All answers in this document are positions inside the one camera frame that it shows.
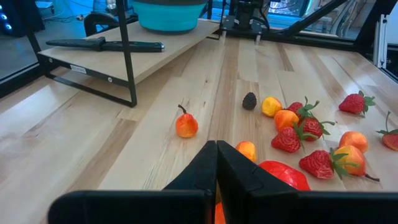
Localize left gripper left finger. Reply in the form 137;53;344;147
48;140;218;224

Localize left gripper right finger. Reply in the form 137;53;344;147
217;140;398;224

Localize orange apricot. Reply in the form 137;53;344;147
274;109;300;132

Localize red-orange pear with stem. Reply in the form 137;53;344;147
175;104;199;139

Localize yellow lemon-like fruit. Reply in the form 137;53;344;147
261;96;283;118

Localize dark blackberry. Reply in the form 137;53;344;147
242;91;258;111

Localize large red leafy strawberry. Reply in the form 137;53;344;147
338;90;376;118

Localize red strawberry with long stem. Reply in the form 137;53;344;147
375;111;398;152

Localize blue collapsible bowl grey rim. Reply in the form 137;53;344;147
131;0;208;34

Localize small red-orange fruit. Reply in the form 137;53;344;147
214;201;226;224

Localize orange fruit with brown stem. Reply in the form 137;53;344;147
332;145;381;183

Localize yellow-orange round fruit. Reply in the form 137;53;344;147
338;131;369;154

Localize red bell pepper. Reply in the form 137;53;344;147
258;160;311;191

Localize orange-yellow peach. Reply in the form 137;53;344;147
235;141;257;163

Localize black metal shelf stand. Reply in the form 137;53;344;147
23;0;138;108

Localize black kitchen knife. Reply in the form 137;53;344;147
45;36;165;53

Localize silver aluminium profile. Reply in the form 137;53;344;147
374;14;389;69

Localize black computer tower blue lights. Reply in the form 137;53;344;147
0;0;44;38

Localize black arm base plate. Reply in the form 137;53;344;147
221;14;264;41

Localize black curved frame bracket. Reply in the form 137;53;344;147
83;12;139;37

